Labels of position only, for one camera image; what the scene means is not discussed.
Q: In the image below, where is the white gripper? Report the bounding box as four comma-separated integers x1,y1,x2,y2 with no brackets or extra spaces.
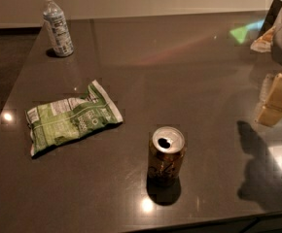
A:
250,8,282,127

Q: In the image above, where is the orange soda can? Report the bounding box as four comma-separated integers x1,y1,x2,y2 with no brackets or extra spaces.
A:
148,126,187,186

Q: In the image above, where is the black box in background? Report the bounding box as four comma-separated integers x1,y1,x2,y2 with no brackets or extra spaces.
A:
259,0,282,36

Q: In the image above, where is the clear plastic water bottle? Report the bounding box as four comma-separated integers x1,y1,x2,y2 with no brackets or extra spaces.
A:
42,0,74,57

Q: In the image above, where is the green chip bag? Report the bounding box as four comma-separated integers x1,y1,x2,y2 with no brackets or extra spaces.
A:
25,80,123,156

